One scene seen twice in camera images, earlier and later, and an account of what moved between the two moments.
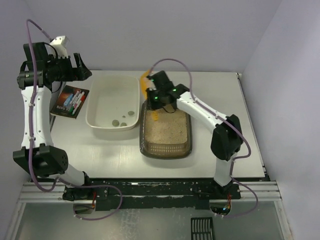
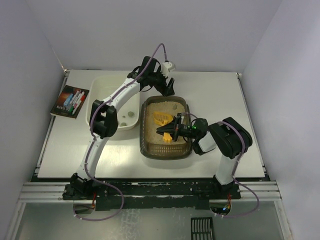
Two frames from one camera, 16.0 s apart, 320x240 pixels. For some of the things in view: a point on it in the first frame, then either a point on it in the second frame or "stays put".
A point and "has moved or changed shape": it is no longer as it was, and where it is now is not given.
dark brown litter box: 170,137 stays put
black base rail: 162,194 stays put
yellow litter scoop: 146,83 has moved or changed shape
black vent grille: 201,228 stays put
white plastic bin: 113,103 stays put
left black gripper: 72,70 -> 162,83
